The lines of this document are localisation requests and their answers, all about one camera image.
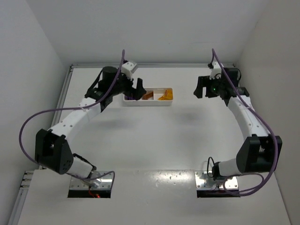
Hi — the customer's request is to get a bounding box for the yellow oval orange-pattern lego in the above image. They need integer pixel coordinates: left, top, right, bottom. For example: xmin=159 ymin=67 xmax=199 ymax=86
xmin=164 ymin=89 xmax=173 ymax=99

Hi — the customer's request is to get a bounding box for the purple cable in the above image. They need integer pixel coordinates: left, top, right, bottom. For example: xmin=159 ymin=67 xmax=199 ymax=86
xmin=19 ymin=49 xmax=126 ymax=188
xmin=208 ymin=48 xmax=279 ymax=196

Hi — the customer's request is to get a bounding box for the back aluminium frame rail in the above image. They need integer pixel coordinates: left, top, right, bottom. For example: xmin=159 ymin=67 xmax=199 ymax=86
xmin=71 ymin=62 xmax=235 ymax=69

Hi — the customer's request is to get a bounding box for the brown lego brick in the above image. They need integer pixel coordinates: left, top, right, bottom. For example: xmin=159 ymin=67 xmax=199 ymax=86
xmin=142 ymin=90 xmax=154 ymax=100

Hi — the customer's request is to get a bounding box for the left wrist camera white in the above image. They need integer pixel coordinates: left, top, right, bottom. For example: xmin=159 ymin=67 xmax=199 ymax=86
xmin=121 ymin=61 xmax=138 ymax=80

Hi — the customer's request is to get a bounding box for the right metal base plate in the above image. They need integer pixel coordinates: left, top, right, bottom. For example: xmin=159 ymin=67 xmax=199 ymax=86
xmin=195 ymin=171 xmax=239 ymax=191

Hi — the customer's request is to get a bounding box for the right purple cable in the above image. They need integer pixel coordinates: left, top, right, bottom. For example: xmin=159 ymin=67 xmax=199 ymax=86
xmin=208 ymin=48 xmax=279 ymax=196

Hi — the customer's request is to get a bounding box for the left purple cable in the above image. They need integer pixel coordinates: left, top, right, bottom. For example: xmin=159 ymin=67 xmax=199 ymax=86
xmin=19 ymin=49 xmax=126 ymax=188

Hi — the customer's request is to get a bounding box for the metal base plate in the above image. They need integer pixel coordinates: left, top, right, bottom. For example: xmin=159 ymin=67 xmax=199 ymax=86
xmin=195 ymin=171 xmax=239 ymax=191
xmin=69 ymin=171 xmax=113 ymax=191

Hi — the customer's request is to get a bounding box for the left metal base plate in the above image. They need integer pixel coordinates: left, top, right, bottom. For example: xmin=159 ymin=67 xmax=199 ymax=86
xmin=69 ymin=171 xmax=113 ymax=191

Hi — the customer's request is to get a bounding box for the purple oval flower lego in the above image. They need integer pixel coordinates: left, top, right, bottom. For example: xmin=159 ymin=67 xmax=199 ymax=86
xmin=124 ymin=95 xmax=135 ymax=101

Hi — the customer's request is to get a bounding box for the left aluminium frame rail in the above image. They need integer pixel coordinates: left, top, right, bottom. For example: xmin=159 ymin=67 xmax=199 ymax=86
xmin=7 ymin=66 xmax=73 ymax=225

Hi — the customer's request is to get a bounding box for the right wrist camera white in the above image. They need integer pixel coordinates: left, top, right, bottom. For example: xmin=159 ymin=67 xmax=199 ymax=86
xmin=208 ymin=61 xmax=222 ymax=80

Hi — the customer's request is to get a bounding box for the white three-compartment tray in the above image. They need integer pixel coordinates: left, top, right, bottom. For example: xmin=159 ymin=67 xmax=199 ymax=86
xmin=123 ymin=88 xmax=173 ymax=106

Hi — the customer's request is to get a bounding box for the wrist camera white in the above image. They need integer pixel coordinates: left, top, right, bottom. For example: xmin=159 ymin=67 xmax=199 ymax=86
xmin=208 ymin=61 xmax=222 ymax=80
xmin=121 ymin=61 xmax=138 ymax=80

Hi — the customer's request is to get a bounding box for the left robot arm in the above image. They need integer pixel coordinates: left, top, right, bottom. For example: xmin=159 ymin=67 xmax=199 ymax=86
xmin=35 ymin=61 xmax=146 ymax=180

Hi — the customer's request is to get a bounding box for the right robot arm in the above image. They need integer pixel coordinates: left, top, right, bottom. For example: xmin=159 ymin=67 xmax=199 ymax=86
xmin=194 ymin=68 xmax=282 ymax=180

